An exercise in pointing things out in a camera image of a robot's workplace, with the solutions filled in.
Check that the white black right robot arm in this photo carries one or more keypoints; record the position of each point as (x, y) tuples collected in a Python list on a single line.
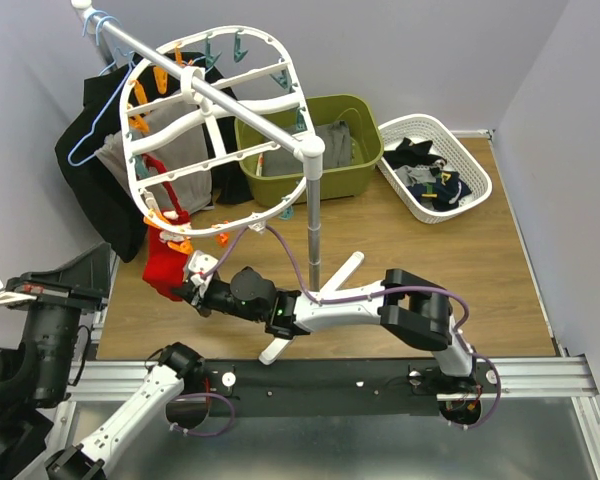
[(415, 311)]

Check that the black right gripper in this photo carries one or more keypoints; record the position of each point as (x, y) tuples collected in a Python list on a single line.
[(191, 295)]

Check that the silver white clothes rack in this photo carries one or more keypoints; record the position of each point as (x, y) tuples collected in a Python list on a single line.
[(260, 126)]

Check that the light blue wire hanger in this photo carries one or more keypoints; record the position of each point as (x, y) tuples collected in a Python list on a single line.
[(100, 114)]

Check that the white perforated plastic basket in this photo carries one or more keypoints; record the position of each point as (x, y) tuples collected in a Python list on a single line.
[(419, 127)]

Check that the aluminium frame rail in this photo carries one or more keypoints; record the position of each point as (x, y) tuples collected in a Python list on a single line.
[(541, 423)]

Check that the grey cloth in bin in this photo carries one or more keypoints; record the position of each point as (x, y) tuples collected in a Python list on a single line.
[(338, 152)]

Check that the black hanging garment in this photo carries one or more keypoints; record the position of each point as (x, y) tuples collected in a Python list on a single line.
[(115, 216)]

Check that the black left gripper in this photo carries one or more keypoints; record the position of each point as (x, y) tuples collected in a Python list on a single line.
[(81, 282)]

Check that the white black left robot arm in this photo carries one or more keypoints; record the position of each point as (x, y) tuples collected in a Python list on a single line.
[(35, 375)]

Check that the navy yellow patterned sock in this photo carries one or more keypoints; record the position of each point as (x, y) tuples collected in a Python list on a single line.
[(456, 185)]

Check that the olive green plastic bin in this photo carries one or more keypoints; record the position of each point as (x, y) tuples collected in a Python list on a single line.
[(353, 146)]

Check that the red sock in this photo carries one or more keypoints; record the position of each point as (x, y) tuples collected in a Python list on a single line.
[(164, 268), (175, 215)]

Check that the grey hanging cloth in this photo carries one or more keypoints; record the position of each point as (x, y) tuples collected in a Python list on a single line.
[(194, 191)]

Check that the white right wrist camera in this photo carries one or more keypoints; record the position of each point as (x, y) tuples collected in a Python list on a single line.
[(199, 270)]

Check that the teal clothes clip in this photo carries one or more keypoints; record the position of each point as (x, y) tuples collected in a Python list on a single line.
[(287, 213), (238, 52), (210, 58)]

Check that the black white striped sock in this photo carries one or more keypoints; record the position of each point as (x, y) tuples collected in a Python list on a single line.
[(395, 161)]

